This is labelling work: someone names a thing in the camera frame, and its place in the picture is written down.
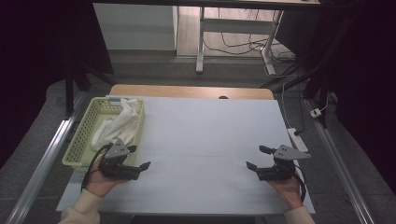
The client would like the white cloth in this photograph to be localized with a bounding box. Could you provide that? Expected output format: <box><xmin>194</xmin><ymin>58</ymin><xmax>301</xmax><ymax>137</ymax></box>
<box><xmin>90</xmin><ymin>97</ymin><xmax>142</xmax><ymax>152</ymax></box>

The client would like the person's right hand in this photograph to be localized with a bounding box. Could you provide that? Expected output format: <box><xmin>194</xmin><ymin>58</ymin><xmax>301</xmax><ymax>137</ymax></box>
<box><xmin>266</xmin><ymin>175</ymin><xmax>304</xmax><ymax>210</ymax></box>

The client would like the aluminium rail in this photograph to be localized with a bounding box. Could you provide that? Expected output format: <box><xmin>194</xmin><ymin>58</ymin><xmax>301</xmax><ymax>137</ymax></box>
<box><xmin>304</xmin><ymin>98</ymin><xmax>376</xmax><ymax>224</ymax></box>
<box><xmin>5</xmin><ymin>91</ymin><xmax>89</xmax><ymax>224</ymax></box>

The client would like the white power strip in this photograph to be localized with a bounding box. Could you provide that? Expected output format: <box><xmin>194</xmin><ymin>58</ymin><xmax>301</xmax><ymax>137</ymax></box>
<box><xmin>287</xmin><ymin>127</ymin><xmax>309</xmax><ymax>153</ymax></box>

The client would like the white table cover sheet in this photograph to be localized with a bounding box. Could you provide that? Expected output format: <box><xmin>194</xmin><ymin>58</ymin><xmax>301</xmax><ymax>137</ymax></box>
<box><xmin>55</xmin><ymin>95</ymin><xmax>316</xmax><ymax>216</ymax></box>

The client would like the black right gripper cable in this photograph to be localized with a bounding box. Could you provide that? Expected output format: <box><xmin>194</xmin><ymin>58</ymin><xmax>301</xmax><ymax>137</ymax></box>
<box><xmin>291</xmin><ymin>163</ymin><xmax>308</xmax><ymax>203</ymax></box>

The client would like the pale green plastic basket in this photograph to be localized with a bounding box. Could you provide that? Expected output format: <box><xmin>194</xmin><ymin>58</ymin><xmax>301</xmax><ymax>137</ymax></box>
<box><xmin>61</xmin><ymin>96</ymin><xmax>147</xmax><ymax>173</ymax></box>

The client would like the black metal stand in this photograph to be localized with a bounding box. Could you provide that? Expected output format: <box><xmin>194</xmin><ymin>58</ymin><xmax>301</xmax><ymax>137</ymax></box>
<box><xmin>63</xmin><ymin>57</ymin><xmax>117</xmax><ymax>119</ymax></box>

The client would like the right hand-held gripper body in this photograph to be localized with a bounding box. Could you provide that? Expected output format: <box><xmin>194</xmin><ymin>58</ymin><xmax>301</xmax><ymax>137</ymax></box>
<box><xmin>257</xmin><ymin>144</ymin><xmax>312</xmax><ymax>182</ymax></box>

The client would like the white cable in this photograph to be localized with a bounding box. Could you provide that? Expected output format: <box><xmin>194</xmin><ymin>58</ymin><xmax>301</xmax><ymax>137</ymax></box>
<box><xmin>280</xmin><ymin>81</ymin><xmax>294</xmax><ymax>130</ymax></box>

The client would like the white desk frame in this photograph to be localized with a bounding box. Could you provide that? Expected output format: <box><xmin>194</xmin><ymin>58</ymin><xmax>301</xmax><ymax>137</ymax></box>
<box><xmin>195</xmin><ymin>6</ymin><xmax>285</xmax><ymax>77</ymax></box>

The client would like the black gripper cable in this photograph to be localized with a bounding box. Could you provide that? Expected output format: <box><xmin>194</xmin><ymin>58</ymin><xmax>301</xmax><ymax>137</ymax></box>
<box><xmin>291</xmin><ymin>163</ymin><xmax>308</xmax><ymax>203</ymax></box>
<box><xmin>80</xmin><ymin>143</ymin><xmax>114</xmax><ymax>191</ymax></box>

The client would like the white cabinet panel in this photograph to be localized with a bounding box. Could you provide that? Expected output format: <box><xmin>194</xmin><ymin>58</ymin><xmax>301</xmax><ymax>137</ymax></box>
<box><xmin>92</xmin><ymin>3</ymin><xmax>179</xmax><ymax>51</ymax></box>

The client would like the person's left hand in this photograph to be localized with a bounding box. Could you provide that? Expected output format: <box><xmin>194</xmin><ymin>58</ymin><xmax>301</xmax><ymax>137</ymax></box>
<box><xmin>83</xmin><ymin>158</ymin><xmax>126</xmax><ymax>199</ymax></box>

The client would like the tangle of floor cables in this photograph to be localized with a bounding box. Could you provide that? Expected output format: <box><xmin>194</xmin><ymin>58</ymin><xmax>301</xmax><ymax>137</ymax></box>
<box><xmin>203</xmin><ymin>8</ymin><xmax>298</xmax><ymax>79</ymax></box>

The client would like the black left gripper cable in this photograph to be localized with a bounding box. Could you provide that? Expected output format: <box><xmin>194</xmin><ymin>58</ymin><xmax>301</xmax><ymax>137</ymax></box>
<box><xmin>80</xmin><ymin>143</ymin><xmax>114</xmax><ymax>191</ymax></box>

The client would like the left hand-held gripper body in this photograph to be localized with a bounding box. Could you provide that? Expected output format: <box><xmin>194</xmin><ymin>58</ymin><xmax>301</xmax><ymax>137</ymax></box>
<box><xmin>98</xmin><ymin>138</ymin><xmax>141</xmax><ymax>181</ymax></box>

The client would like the wooden table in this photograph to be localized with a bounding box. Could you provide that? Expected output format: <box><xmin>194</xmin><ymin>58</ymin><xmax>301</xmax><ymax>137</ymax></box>
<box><xmin>108</xmin><ymin>84</ymin><xmax>276</xmax><ymax>101</ymax></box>

